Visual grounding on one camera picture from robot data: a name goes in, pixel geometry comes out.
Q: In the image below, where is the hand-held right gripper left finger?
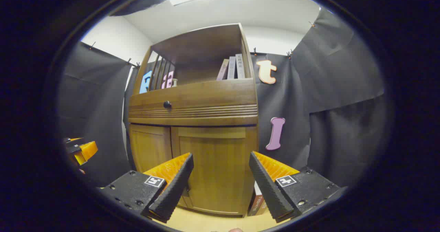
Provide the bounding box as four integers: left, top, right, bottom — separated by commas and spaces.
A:
100, 152, 194, 223

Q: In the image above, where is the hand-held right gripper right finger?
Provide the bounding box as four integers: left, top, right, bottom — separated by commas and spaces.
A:
249, 151, 348, 223

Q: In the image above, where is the wooden shoe cabinet door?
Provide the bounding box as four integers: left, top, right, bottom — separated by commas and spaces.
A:
129, 124, 172, 173
171, 125, 258, 216

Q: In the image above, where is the wooden double-door shoe cabinet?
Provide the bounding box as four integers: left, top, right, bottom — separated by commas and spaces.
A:
128, 23, 259, 218

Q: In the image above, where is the brown book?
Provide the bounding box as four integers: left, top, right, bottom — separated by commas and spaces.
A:
247, 194, 268, 217

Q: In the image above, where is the wooden drawer with black knob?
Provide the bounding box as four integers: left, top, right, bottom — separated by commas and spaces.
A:
129, 78, 258, 126

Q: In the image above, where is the white book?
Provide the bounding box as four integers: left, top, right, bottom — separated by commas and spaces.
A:
235, 54, 246, 79

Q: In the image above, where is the grey book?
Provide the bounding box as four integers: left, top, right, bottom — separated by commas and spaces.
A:
227, 56, 237, 80

